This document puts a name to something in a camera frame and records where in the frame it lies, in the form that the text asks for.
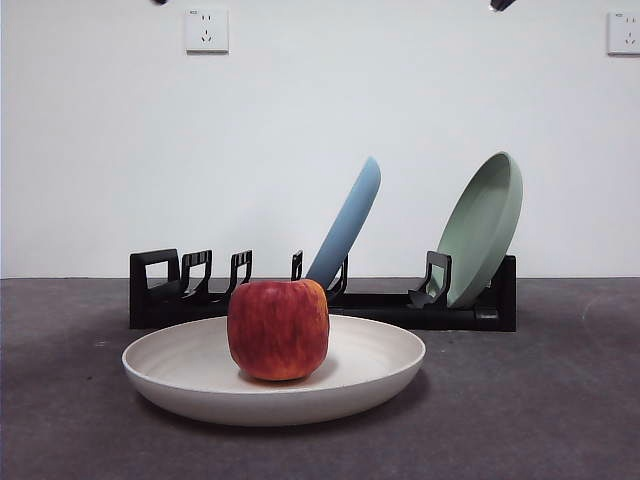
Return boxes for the black plate rack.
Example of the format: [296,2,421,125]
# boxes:
[128,248,518,333]

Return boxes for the blue plate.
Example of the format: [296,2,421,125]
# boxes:
[304,155,382,292]

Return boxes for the white wall socket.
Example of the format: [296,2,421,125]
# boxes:
[607,9,640,57]
[185,7,231,55]

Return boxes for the green plate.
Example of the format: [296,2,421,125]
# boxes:
[435,151,525,309]

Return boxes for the red apple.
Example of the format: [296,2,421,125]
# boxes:
[226,278,331,383]

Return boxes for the cream yellow plate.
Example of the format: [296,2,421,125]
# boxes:
[121,313,428,428]

